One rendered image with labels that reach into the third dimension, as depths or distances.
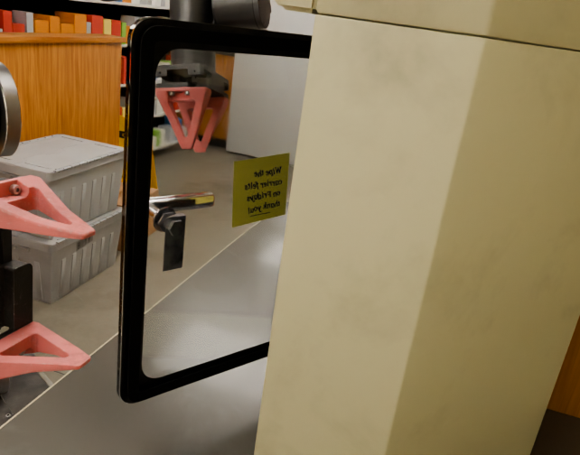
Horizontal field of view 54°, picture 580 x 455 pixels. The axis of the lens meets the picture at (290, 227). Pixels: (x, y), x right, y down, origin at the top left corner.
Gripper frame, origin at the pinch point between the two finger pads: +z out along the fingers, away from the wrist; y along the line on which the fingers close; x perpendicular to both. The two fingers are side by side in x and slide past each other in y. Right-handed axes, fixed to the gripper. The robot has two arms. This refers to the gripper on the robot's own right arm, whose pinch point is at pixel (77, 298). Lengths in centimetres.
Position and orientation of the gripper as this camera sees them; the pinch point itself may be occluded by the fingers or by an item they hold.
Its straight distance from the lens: 42.2
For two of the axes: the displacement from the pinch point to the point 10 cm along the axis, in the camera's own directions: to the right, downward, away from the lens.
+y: 1.3, -9.5, -2.9
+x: 3.0, -2.4, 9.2
